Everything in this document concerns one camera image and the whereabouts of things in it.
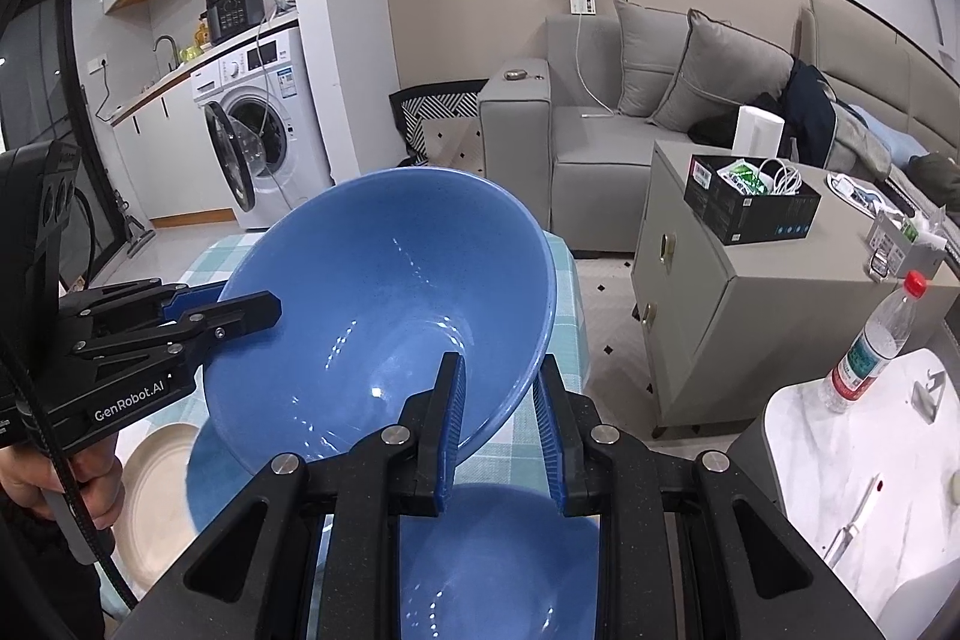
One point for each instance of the teal checked tablecloth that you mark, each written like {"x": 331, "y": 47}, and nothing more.
{"x": 513, "y": 456}

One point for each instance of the grey left cushion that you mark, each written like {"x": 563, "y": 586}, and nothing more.
{"x": 652, "y": 46}

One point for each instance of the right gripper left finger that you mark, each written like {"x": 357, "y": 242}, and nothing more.
{"x": 406, "y": 469}

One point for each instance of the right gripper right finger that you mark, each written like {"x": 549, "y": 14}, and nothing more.
{"x": 594, "y": 469}

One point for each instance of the grey side cabinet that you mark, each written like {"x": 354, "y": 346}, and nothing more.
{"x": 725, "y": 326}

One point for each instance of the dark glass door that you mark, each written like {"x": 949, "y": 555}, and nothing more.
{"x": 42, "y": 98}

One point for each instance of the plastic water bottle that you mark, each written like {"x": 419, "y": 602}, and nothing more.
{"x": 881, "y": 339}

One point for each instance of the grey sofa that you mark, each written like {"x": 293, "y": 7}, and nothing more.
{"x": 572, "y": 134}

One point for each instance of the cream plate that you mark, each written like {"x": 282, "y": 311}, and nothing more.
{"x": 155, "y": 526}

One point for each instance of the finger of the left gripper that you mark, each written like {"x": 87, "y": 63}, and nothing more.
{"x": 217, "y": 321}
{"x": 136, "y": 304}

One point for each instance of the black patterned chair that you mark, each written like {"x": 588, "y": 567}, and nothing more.
{"x": 439, "y": 125}

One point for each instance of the kitchen faucet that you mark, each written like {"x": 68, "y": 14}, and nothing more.
{"x": 167, "y": 47}

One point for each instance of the black box with cables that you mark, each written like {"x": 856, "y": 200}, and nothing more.
{"x": 730, "y": 197}

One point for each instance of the white kitchen base cabinets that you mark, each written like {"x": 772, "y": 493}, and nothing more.
{"x": 170, "y": 160}

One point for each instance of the blue bowl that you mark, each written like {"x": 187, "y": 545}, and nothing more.
{"x": 377, "y": 279}
{"x": 214, "y": 477}
{"x": 501, "y": 562}

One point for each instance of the grey cushion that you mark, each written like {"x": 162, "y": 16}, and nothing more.
{"x": 721, "y": 68}
{"x": 652, "y": 46}

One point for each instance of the grey right cushion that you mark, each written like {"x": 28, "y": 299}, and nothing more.
{"x": 721, "y": 68}

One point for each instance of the white washing machine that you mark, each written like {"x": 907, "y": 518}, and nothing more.
{"x": 261, "y": 120}

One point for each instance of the white marble side table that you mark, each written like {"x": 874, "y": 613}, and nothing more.
{"x": 873, "y": 489}

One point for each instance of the black pressure cooker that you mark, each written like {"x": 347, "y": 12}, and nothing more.
{"x": 227, "y": 18}

